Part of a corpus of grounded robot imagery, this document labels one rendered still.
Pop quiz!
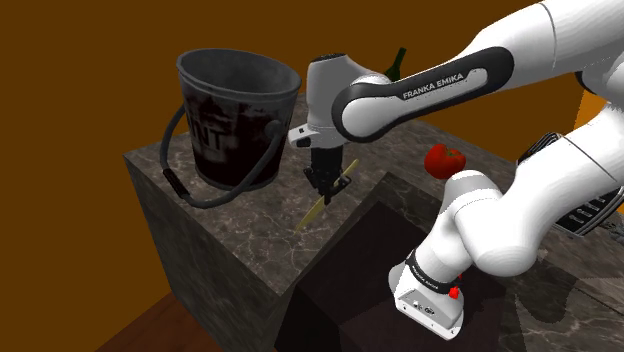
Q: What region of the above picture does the black metal bucket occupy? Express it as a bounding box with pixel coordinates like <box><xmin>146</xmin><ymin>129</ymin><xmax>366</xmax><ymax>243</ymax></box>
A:
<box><xmin>159</xmin><ymin>47</ymin><xmax>303</xmax><ymax>210</ymax></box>

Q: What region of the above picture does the dark green glass bottle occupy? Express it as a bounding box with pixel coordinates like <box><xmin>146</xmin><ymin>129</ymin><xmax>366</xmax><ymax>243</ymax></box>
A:
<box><xmin>383</xmin><ymin>46</ymin><xmax>408</xmax><ymax>83</ymax></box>

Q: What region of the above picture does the yellow pencil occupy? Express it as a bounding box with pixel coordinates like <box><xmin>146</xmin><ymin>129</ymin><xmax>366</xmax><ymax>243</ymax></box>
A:
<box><xmin>294</xmin><ymin>158</ymin><xmax>361</xmax><ymax>232</ymax></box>

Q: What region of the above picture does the black slotted appliance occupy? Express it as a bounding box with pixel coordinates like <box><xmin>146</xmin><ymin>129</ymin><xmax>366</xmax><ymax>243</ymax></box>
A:
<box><xmin>516</xmin><ymin>131</ymin><xmax>624</xmax><ymax>238</ymax></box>

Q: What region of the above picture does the red tomato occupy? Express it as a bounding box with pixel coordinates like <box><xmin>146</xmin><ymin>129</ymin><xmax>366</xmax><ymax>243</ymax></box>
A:
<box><xmin>423</xmin><ymin>143</ymin><xmax>467</xmax><ymax>181</ymax></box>

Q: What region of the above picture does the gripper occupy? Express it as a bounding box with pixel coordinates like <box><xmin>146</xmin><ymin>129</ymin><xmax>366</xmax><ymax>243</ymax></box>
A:
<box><xmin>303</xmin><ymin>145</ymin><xmax>353</xmax><ymax>205</ymax></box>

